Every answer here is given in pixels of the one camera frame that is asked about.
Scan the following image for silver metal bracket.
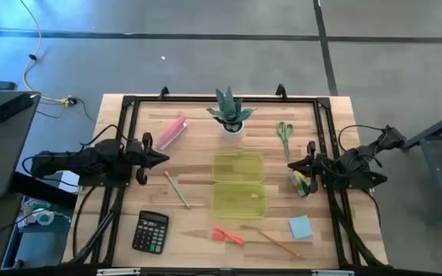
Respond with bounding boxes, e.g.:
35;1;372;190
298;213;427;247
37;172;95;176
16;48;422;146
311;269;355;276
96;268;141;276

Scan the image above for small colourful crayon box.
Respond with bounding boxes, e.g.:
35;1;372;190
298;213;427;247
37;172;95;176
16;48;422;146
288;169;312;199

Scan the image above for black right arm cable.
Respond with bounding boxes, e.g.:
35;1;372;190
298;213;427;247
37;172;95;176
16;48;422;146
338;124;384;153

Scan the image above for green pencil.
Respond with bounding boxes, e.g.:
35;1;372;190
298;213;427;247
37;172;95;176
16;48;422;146
163;170;192;210

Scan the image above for black aluminium table frame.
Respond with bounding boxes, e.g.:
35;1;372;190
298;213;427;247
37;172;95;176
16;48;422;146
65;94;391;269

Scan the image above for dark grey desk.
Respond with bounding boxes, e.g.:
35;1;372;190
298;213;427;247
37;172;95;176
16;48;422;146
0;90;42;199

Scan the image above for orange pencil with pink eraser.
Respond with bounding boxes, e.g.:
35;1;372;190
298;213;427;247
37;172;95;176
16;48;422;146
257;228;305;261

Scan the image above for translucent yellow-green pencil case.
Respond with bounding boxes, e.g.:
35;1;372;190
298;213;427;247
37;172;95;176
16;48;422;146
209;150;267;220

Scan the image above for blue-grey metal cart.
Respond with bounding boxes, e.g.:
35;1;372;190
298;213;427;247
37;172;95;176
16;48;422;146
398;105;442;225

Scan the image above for blue sticky note pad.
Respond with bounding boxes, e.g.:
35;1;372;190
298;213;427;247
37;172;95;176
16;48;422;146
288;214;315;241

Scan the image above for yellow floor cable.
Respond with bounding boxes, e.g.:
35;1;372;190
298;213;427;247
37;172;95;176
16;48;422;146
18;0;71;105

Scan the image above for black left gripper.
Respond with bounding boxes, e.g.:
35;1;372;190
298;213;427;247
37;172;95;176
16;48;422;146
125;132;170;186

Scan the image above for pink and white stapler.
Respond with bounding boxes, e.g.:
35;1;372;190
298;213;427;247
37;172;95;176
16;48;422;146
154;115;188;151

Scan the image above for blue storage bin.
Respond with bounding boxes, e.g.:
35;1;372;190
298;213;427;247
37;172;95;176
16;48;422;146
0;195;74;269

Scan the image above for black smartphone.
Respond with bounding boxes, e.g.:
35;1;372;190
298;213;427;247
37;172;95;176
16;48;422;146
0;92;35;123

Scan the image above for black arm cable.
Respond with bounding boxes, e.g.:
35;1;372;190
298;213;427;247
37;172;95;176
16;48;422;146
79;123;132;149
338;124;384;153

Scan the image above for teal and white tape rolls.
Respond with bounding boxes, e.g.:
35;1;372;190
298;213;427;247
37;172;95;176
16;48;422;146
17;198;72;234

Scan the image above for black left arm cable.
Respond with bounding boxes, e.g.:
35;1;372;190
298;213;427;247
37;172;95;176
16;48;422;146
79;123;132;149

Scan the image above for thin black floor cable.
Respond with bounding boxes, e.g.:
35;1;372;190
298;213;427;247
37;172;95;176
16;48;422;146
35;97;94;122

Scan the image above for black desk calculator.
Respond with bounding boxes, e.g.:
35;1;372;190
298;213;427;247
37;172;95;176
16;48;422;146
131;209;170;255

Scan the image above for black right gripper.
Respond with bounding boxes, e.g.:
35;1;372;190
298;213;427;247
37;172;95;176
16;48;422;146
287;140;328;195

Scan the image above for red pen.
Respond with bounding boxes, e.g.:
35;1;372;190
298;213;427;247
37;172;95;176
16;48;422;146
213;226;246;246

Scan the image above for black flat panel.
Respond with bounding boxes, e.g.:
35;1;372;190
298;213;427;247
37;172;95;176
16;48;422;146
8;171;79;210

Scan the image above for green-handled scissors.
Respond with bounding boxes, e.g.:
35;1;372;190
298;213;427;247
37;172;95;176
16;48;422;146
275;121;295;162

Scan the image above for small white box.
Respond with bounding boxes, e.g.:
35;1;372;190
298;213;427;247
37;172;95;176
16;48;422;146
58;170;81;195

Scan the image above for black power cable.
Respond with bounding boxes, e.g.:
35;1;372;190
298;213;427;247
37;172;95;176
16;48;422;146
362;189;382;227
71;186;98;258

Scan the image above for potted succulent in white pot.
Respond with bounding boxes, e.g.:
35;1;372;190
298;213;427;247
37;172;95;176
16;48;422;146
206;86;259;142

